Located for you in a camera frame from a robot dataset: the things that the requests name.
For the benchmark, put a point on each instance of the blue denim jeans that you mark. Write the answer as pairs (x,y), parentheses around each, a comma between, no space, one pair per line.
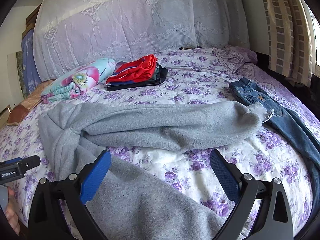
(289,125)

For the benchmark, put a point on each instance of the purple floral bedspread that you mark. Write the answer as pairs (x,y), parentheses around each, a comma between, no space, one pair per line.
(194,78)

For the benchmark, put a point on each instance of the person's left hand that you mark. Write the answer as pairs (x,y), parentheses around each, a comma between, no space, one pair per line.
(11,214)

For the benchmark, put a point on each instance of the purple floral pillowcase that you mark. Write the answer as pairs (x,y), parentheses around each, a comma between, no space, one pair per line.
(233,58)

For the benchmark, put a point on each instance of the folded dark clothes stack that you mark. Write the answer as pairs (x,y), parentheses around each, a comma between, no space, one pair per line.
(160,77)

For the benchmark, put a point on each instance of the folded floral teal blanket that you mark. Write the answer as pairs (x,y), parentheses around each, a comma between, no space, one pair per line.
(79,80)

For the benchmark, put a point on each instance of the beige checked curtain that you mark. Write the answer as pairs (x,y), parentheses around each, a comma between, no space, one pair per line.
(292,44)

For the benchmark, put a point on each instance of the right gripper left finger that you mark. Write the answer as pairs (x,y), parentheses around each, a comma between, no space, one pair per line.
(46,219)

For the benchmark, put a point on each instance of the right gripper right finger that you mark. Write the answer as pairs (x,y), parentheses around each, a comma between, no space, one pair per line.
(273,220)

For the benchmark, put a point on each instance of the folded red shorts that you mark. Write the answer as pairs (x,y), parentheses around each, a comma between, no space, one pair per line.
(136,71)

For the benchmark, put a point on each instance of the white lace covered bedding pile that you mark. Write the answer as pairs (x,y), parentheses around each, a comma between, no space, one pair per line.
(71,33)

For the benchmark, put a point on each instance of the grey sweatpants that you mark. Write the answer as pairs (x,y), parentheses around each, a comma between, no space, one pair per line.
(141,195)

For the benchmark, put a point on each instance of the brown quilted pillow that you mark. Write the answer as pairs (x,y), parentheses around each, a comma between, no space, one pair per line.
(19,113)

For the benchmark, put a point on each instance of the wooden headboard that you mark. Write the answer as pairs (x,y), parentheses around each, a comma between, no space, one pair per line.
(30,21)

